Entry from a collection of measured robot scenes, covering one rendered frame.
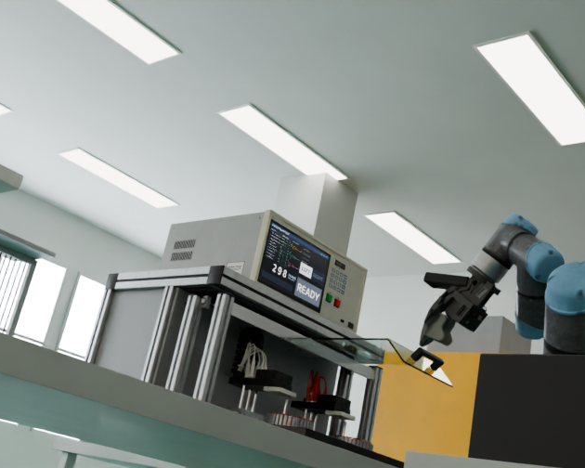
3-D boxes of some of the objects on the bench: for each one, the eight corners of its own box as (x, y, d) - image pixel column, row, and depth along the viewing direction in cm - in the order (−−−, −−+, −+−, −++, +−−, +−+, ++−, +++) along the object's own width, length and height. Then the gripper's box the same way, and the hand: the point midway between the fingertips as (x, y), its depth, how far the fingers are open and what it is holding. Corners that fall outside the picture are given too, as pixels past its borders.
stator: (321, 440, 182) (324, 424, 183) (290, 430, 174) (293, 412, 175) (284, 436, 189) (287, 421, 190) (253, 425, 182) (256, 409, 183)
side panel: (148, 421, 185) (182, 290, 196) (138, 418, 183) (173, 285, 194) (78, 413, 203) (112, 293, 214) (69, 410, 201) (104, 289, 212)
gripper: (488, 279, 172) (428, 357, 174) (507, 293, 178) (448, 368, 180) (462, 260, 178) (404, 334, 180) (481, 274, 184) (424, 345, 186)
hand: (422, 340), depth 182 cm, fingers closed
